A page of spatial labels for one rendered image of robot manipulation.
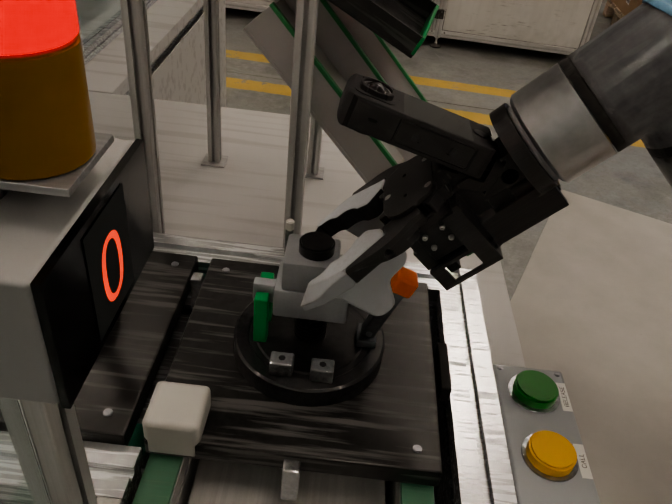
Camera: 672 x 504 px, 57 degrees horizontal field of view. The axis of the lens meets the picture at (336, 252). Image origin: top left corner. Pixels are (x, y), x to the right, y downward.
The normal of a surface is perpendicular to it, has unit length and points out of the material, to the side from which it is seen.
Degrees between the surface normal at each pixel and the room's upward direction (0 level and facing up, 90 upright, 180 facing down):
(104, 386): 0
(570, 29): 90
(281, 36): 90
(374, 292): 77
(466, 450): 0
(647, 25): 51
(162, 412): 0
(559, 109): 60
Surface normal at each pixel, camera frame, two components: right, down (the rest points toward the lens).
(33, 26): 0.73, 0.47
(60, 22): 0.93, 0.29
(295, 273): -0.07, 0.59
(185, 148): 0.10, -0.80
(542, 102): -0.60, -0.24
